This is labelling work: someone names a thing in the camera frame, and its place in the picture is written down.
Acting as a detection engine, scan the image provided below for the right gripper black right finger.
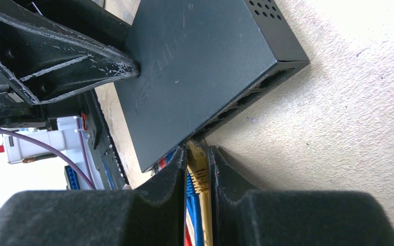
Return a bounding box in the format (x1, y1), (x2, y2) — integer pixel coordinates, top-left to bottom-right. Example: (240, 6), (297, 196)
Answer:
(208, 146), (394, 245)

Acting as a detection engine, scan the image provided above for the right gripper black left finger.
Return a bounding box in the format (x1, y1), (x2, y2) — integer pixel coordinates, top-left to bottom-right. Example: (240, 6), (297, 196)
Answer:
(0, 146), (187, 245)

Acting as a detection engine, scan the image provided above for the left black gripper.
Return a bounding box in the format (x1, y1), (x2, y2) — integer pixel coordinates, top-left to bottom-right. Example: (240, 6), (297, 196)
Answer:
(0, 1), (140, 128)

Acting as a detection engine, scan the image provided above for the yellow ethernet cable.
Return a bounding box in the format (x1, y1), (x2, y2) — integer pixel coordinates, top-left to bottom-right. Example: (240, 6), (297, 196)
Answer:
(186, 139), (214, 246)

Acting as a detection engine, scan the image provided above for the black network switch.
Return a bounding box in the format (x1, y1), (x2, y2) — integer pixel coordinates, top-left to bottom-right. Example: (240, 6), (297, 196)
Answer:
(115, 1), (309, 172)

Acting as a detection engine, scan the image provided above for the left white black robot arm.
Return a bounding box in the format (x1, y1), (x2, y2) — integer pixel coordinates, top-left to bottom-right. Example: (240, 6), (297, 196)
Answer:
(0, 1), (140, 163)

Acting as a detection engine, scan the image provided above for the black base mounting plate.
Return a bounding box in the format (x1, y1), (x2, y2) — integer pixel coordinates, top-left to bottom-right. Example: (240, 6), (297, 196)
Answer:
(81, 90), (129, 190)

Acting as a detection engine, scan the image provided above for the blue ethernet cable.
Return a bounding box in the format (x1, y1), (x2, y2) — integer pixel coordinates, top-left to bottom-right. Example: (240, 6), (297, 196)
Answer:
(185, 170), (205, 246)

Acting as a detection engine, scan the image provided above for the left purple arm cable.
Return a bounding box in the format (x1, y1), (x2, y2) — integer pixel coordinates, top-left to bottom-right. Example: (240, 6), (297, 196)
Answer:
(0, 118), (97, 191)

